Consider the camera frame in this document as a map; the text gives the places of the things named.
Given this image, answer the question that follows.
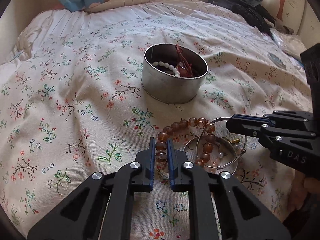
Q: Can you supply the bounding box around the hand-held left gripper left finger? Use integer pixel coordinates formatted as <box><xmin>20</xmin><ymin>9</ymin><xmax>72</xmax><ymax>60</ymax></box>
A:
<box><xmin>27</xmin><ymin>137</ymin><xmax>154</xmax><ymax>240</ymax></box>

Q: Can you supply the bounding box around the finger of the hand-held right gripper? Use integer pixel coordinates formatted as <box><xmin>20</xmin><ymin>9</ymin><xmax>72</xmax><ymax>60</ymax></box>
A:
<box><xmin>230</xmin><ymin>110</ymin><xmax>316</xmax><ymax>131</ymax></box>
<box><xmin>226</xmin><ymin>119</ymin><xmax>320</xmax><ymax>146</ymax></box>

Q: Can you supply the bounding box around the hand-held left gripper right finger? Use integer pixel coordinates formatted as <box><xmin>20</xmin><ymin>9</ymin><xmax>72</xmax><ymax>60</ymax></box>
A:
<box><xmin>167</xmin><ymin>138</ymin><xmax>292</xmax><ymax>240</ymax></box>

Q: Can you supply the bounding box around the silver wire bangle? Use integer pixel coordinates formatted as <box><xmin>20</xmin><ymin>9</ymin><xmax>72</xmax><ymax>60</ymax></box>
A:
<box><xmin>197</xmin><ymin>117</ymin><xmax>248</xmax><ymax>170</ymax></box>

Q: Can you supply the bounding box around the amber bead bracelet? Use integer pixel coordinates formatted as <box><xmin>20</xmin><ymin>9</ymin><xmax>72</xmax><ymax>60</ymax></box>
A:
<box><xmin>155</xmin><ymin>117</ymin><xmax>216</xmax><ymax>172</ymax></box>

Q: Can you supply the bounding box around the round metal tin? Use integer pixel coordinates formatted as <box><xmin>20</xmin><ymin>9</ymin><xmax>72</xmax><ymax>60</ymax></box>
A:
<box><xmin>141</xmin><ymin>44</ymin><xmax>208</xmax><ymax>105</ymax></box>

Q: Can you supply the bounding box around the red cord bracelet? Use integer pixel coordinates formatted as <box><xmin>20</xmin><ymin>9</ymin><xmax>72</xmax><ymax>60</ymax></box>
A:
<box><xmin>175</xmin><ymin>44</ymin><xmax>195</xmax><ymax>77</ymax></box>

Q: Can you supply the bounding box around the white bead bracelet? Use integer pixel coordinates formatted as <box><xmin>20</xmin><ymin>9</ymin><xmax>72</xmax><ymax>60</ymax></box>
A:
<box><xmin>151</xmin><ymin>60</ymin><xmax>181</xmax><ymax>78</ymax></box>

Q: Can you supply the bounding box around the person's right hand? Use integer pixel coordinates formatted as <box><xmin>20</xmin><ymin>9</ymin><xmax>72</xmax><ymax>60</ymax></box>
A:
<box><xmin>303</xmin><ymin>176</ymin><xmax>320</xmax><ymax>194</ymax></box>

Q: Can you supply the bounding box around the gold charm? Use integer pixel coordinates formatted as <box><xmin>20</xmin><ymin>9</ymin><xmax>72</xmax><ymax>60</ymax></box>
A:
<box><xmin>223</xmin><ymin>137</ymin><xmax>242</xmax><ymax>147</ymax></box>

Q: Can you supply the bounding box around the silver band bangle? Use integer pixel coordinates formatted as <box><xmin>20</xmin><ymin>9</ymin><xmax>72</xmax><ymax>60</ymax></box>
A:
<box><xmin>182</xmin><ymin>135</ymin><xmax>240</xmax><ymax>174</ymax></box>

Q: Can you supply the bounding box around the round printed tin lid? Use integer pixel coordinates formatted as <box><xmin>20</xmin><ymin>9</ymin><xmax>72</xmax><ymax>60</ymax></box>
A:
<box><xmin>267</xmin><ymin>52</ymin><xmax>287</xmax><ymax>68</ymax></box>

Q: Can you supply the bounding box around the clear plastic bag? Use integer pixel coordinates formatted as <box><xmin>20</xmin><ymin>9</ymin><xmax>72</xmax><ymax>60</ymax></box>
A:
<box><xmin>270</xmin><ymin>27</ymin><xmax>310</xmax><ymax>63</ymax></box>

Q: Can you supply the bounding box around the brown cloth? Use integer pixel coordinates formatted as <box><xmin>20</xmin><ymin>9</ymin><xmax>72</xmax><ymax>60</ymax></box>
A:
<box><xmin>277</xmin><ymin>25</ymin><xmax>296</xmax><ymax>34</ymax></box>

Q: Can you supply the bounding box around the floral duvet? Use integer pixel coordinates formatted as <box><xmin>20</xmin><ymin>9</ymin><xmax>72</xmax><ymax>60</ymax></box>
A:
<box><xmin>0</xmin><ymin>0</ymin><xmax>316</xmax><ymax>240</ymax></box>

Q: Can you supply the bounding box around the black jacket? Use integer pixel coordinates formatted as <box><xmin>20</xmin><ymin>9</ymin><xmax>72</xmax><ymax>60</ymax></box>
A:
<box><xmin>207</xmin><ymin>0</ymin><xmax>277</xmax><ymax>34</ymax></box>

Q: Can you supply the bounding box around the beige striped blanket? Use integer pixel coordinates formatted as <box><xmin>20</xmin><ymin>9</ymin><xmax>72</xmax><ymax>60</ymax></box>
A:
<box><xmin>85</xmin><ymin>0</ymin><xmax>208</xmax><ymax>13</ymax></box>

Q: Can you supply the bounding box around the pink bead bracelet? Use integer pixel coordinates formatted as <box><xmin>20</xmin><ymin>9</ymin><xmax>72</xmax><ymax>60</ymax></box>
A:
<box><xmin>207</xmin><ymin>149</ymin><xmax>247</xmax><ymax>173</ymax></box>

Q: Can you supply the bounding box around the tree wall sticker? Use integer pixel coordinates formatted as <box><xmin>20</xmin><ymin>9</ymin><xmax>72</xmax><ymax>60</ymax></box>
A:
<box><xmin>271</xmin><ymin>0</ymin><xmax>299</xmax><ymax>22</ymax></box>

